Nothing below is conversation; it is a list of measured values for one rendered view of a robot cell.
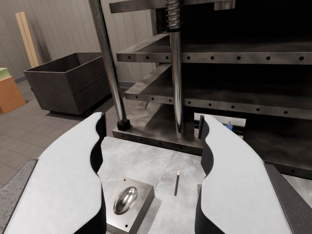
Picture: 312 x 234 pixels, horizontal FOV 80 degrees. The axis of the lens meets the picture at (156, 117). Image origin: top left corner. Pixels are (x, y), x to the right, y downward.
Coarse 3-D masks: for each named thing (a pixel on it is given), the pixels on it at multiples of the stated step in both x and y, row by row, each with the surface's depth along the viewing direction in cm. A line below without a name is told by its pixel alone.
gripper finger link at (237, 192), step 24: (216, 120) 11; (216, 144) 9; (240, 144) 9; (216, 168) 8; (240, 168) 8; (264, 168) 8; (216, 192) 7; (240, 192) 7; (264, 192) 7; (216, 216) 6; (240, 216) 6; (264, 216) 6
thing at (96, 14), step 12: (96, 0) 92; (96, 12) 94; (156, 12) 149; (96, 24) 97; (156, 24) 153; (108, 36) 102; (108, 48) 103; (108, 60) 106; (108, 72) 110; (120, 96) 119; (120, 108) 122; (120, 120) 127
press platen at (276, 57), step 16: (192, 32) 143; (208, 32) 135; (224, 32) 128; (240, 32) 121; (256, 32) 116; (272, 32) 111; (288, 32) 106; (304, 32) 102; (128, 48) 117; (144, 48) 112; (160, 48) 107; (192, 48) 98; (208, 48) 95; (224, 48) 91; (240, 48) 88; (256, 48) 85; (272, 48) 82; (288, 48) 79; (304, 48) 77; (288, 64) 78; (304, 64) 75
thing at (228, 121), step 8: (200, 112) 106; (208, 112) 105; (216, 112) 104; (224, 112) 103; (232, 112) 103; (240, 112) 102; (224, 120) 102; (232, 120) 100; (240, 120) 98; (232, 128) 102; (240, 128) 100; (240, 136) 103
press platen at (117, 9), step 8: (128, 0) 94; (136, 0) 92; (144, 0) 91; (152, 0) 89; (160, 0) 88; (184, 0) 84; (192, 0) 82; (200, 0) 81; (208, 0) 80; (216, 0) 79; (224, 0) 78; (112, 8) 99; (120, 8) 97; (128, 8) 96; (136, 8) 94; (144, 8) 92; (152, 8) 91
